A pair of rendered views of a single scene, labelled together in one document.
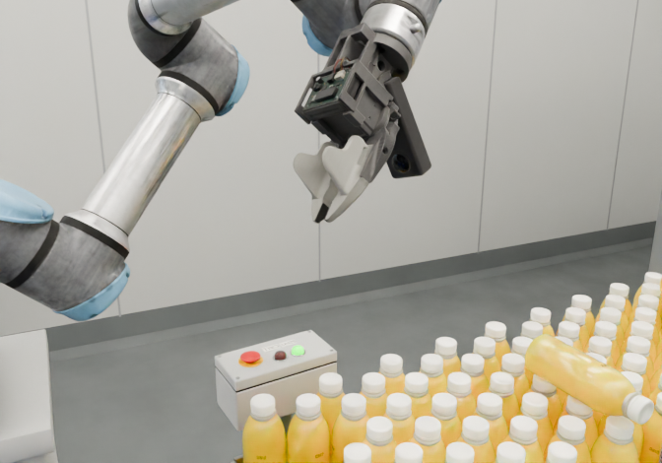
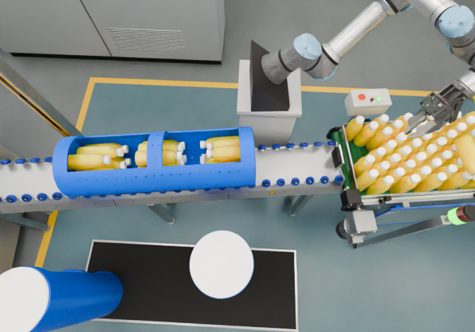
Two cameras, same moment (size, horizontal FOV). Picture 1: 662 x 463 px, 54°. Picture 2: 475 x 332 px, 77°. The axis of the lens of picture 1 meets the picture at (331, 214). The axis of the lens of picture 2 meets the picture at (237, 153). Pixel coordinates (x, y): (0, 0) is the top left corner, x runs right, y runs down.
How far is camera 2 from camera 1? 0.80 m
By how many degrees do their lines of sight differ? 52
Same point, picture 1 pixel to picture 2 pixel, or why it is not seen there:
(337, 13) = (463, 54)
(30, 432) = (296, 113)
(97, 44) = not seen: outside the picture
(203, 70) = not seen: outside the picture
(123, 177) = (348, 39)
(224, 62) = not seen: outside the picture
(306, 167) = (411, 119)
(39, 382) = (298, 91)
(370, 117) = (441, 116)
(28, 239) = (312, 62)
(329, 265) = not seen: outside the picture
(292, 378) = (372, 107)
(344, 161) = (423, 128)
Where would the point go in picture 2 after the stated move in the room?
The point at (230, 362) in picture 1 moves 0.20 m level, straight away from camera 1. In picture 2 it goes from (354, 95) to (360, 66)
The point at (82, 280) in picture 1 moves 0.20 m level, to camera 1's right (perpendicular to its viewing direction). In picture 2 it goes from (322, 73) to (365, 90)
